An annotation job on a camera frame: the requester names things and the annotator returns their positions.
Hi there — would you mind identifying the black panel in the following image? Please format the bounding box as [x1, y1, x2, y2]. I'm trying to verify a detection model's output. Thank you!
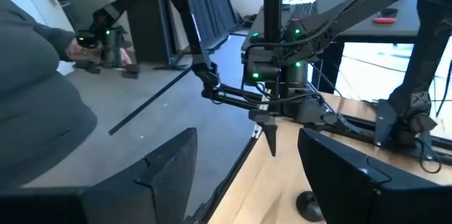
[118, 0, 177, 71]

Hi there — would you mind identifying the person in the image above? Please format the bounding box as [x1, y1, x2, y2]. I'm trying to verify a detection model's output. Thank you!
[0, 0, 99, 191]

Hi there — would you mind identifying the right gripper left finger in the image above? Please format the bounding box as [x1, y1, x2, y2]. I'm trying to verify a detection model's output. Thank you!
[0, 127, 198, 224]

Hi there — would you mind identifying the person's hand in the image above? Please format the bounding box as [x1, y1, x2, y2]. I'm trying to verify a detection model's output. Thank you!
[66, 37, 103, 63]
[119, 47, 133, 66]

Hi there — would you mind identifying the black computer mouse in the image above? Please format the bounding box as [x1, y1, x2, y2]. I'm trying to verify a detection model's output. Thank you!
[379, 7, 399, 18]

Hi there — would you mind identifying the black keyboard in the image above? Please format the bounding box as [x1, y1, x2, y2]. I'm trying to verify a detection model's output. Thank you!
[288, 1, 319, 20]

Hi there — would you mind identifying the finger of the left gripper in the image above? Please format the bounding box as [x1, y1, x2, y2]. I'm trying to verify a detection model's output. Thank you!
[249, 109, 280, 157]

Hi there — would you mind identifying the blue curtain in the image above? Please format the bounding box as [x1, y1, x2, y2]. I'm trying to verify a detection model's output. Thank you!
[182, 0, 238, 47]

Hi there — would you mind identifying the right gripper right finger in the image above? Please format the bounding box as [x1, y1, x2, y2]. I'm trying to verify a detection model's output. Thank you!
[298, 127, 452, 224]

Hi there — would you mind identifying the black candle stick holder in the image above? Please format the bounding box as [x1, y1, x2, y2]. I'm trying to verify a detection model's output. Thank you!
[295, 190, 325, 223]

